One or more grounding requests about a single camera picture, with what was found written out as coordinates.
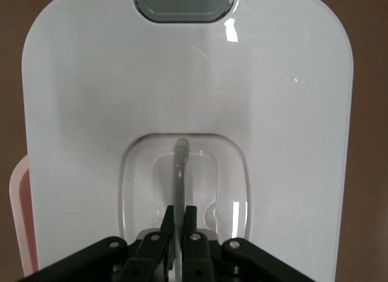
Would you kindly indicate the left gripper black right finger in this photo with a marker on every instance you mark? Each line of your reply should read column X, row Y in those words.
column 200, row 254

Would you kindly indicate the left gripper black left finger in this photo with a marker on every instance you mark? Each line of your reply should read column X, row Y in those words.
column 145, row 254

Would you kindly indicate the white box lid grey clips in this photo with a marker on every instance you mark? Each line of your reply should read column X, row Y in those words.
column 188, row 82

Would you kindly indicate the pink translucent plastic box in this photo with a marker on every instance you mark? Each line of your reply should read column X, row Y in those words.
column 22, row 203

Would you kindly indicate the brown table mat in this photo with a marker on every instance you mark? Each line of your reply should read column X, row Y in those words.
column 9, row 82

